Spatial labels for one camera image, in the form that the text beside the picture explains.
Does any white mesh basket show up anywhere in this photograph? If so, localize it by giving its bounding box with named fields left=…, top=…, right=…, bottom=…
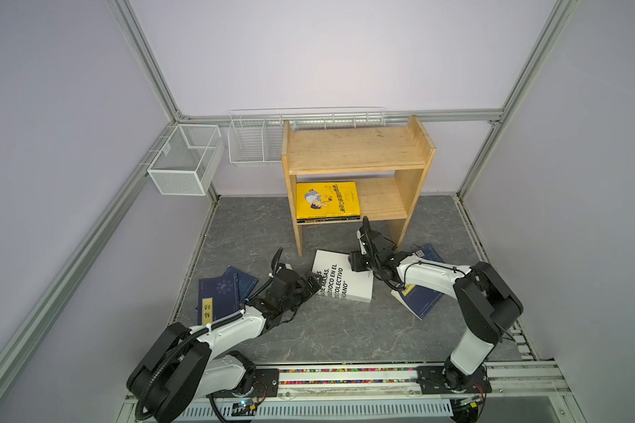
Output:
left=148, top=124, right=224, bottom=197

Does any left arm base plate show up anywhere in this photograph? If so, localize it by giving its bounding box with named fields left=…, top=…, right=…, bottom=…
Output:
left=213, top=368, right=280, bottom=398

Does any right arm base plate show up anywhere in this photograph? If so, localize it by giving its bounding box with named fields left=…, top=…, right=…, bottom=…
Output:
left=416, top=365, right=492, bottom=395

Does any blue book under left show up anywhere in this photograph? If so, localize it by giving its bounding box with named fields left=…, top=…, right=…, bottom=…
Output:
left=223, top=266, right=259, bottom=303

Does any white book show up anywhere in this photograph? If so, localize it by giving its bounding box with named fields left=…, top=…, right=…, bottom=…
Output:
left=312, top=250, right=374, bottom=303

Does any white wire rack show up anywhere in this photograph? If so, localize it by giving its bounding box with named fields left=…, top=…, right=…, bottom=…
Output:
left=228, top=107, right=386, bottom=167

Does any blue book with yellow label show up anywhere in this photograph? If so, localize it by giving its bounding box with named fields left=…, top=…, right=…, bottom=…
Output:
left=391, top=284, right=444, bottom=320
left=197, top=274, right=239, bottom=325

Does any blue book with barcode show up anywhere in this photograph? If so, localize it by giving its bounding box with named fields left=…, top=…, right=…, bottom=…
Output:
left=411, top=243, right=445, bottom=264

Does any wooden two-tier shelf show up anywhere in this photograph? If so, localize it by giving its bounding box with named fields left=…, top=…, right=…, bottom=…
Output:
left=280, top=115, right=436, bottom=256

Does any aluminium front rail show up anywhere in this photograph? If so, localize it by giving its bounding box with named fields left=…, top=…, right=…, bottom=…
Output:
left=115, top=358, right=588, bottom=423

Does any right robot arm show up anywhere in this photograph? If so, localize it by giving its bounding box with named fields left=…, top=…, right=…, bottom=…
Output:
left=349, top=218, right=524, bottom=393

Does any black book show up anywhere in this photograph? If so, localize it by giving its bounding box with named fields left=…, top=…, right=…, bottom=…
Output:
left=296, top=215, right=362, bottom=225

